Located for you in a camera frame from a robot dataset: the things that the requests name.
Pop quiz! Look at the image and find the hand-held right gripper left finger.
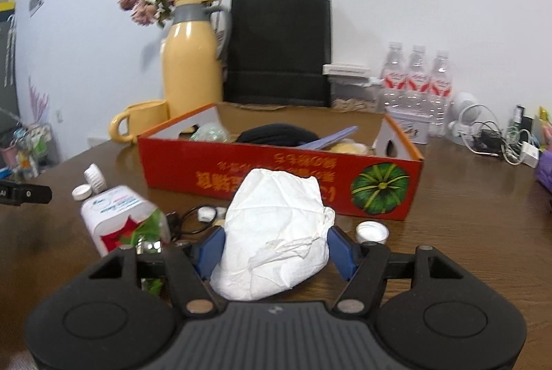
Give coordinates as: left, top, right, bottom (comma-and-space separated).
88, 227, 227, 317

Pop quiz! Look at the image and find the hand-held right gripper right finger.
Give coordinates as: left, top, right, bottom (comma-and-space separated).
327, 225, 465, 314

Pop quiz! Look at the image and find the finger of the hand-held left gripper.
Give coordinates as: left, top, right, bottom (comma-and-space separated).
0, 180, 53, 207

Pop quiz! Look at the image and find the white tissue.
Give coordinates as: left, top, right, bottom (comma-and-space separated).
210, 168, 336, 302

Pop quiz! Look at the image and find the red cardboard box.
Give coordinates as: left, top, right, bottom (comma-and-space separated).
137, 103, 425, 222

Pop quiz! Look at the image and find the rack with small items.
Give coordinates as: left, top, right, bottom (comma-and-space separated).
0, 124, 55, 181

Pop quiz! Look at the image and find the ridged white bottle cap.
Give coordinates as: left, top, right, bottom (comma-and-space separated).
84, 164, 108, 195

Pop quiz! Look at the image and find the white bottle red label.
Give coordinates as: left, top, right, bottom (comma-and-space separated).
80, 186, 171, 257

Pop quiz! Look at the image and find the purple card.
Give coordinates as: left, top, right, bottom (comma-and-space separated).
295, 125, 359, 150

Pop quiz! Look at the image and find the black cloth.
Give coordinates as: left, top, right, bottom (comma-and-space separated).
236, 123, 321, 147

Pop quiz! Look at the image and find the printed white tin box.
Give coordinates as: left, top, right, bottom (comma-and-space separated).
385, 107, 431, 145

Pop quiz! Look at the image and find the yellow mug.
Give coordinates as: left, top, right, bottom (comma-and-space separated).
109, 100, 170, 144

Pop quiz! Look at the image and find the clear plastic food container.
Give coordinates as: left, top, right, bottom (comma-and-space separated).
328, 74, 382, 112

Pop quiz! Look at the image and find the flat white box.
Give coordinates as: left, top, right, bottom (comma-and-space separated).
323, 63, 372, 78

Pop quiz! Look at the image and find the black power adapter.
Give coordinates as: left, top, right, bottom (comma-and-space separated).
474, 129, 503, 153

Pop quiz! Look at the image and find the yellow thermos jug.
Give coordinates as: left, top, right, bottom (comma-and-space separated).
161, 0, 232, 120

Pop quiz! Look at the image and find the small white fan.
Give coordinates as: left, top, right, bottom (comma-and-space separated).
448, 91, 477, 144

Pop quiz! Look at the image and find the black paper bag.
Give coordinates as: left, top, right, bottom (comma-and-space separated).
223, 0, 333, 108

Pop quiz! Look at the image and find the white charger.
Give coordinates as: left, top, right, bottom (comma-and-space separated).
520, 141, 542, 168

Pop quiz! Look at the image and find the purple cloth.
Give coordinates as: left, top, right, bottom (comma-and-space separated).
535, 150, 552, 207

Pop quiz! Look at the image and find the black cable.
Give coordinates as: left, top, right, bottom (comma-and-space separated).
166, 204, 225, 239

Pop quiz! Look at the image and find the purple flower wall sticker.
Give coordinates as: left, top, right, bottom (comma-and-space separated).
28, 77, 50, 125

